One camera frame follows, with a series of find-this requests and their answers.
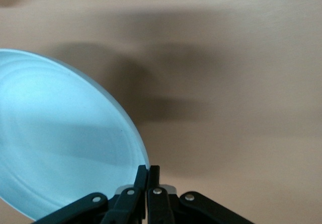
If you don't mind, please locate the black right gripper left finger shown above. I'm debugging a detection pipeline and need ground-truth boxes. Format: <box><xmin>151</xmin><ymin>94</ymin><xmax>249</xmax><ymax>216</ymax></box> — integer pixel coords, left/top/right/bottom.
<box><xmin>32</xmin><ymin>165</ymin><xmax>148</xmax><ymax>224</ymax></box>

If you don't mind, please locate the blue plate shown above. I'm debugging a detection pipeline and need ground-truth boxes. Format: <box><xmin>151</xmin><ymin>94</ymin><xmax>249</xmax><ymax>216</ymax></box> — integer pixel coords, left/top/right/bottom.
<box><xmin>0</xmin><ymin>48</ymin><xmax>149</xmax><ymax>221</ymax></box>

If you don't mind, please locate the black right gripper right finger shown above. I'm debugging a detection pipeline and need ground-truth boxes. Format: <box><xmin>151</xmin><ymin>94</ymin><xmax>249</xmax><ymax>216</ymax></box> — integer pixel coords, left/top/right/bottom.
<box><xmin>146</xmin><ymin>165</ymin><xmax>253</xmax><ymax>224</ymax></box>

